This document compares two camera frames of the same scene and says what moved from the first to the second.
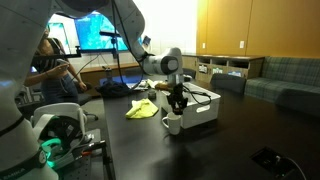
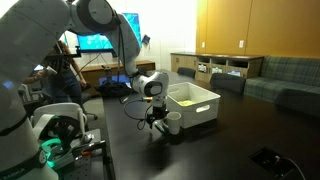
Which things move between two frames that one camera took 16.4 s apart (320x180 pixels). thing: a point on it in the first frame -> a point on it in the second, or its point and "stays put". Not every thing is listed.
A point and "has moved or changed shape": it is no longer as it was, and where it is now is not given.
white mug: [173, 122] stays put
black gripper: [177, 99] -> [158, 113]
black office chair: [231, 82] stays put
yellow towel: [143, 108] has moved or changed shape
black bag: [110, 89] stays put
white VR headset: [61, 128] stays put
